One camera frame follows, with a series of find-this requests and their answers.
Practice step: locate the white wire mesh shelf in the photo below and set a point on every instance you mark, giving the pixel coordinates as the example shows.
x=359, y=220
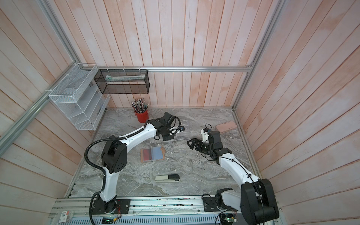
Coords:
x=79, y=97

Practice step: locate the pink pencil case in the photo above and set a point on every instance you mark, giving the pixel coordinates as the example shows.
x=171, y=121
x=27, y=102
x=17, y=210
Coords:
x=227, y=126

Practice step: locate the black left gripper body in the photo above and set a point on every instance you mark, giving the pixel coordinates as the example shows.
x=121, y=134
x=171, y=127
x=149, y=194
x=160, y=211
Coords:
x=167, y=135

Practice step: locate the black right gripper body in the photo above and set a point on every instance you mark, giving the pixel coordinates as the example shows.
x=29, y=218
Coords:
x=206, y=148

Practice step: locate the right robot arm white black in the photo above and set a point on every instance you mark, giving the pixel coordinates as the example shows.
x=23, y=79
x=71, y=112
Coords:
x=256, y=199

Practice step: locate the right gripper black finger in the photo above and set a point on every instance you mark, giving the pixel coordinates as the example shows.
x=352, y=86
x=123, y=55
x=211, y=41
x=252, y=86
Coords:
x=198, y=147
x=193, y=143

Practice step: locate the bundle of pencils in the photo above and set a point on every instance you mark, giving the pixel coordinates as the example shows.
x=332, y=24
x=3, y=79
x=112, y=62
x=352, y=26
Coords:
x=139, y=105

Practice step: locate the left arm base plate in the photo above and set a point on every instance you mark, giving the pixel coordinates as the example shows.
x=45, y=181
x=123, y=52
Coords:
x=114, y=206

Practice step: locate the small white label box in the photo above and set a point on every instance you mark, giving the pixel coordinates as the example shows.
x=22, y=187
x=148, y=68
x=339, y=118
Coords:
x=66, y=216

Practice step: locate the beige black stapler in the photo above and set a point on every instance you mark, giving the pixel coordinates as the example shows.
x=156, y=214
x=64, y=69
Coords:
x=168, y=178

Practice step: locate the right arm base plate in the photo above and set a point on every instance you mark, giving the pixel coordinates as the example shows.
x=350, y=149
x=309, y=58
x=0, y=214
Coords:
x=210, y=203

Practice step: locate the aluminium front rail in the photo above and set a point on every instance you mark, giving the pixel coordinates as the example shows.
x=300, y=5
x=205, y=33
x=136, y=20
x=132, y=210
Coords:
x=153, y=210

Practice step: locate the black mesh wall basket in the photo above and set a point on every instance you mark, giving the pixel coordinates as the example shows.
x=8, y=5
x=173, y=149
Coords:
x=123, y=81

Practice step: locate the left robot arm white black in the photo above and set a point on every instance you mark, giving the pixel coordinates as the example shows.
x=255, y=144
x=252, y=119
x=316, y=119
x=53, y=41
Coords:
x=115, y=153

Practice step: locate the red pencil cup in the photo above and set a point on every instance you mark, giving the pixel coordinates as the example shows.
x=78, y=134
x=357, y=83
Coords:
x=142, y=117

